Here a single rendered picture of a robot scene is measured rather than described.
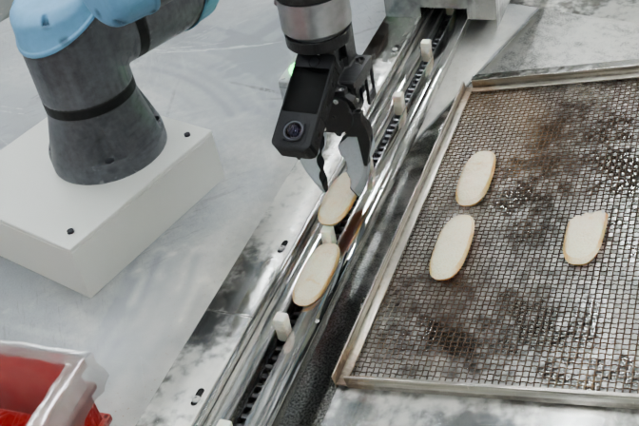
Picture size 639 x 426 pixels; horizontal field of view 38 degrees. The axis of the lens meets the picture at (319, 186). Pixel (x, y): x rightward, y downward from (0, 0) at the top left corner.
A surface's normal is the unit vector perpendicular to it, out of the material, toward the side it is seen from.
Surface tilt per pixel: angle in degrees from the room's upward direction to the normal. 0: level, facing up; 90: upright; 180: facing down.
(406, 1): 90
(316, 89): 29
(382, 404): 10
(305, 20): 89
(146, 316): 0
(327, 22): 90
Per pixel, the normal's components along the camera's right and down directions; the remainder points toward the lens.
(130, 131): 0.63, 0.08
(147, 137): 0.79, -0.07
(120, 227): 0.81, 0.25
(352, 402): -0.32, -0.78
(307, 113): -0.31, -0.38
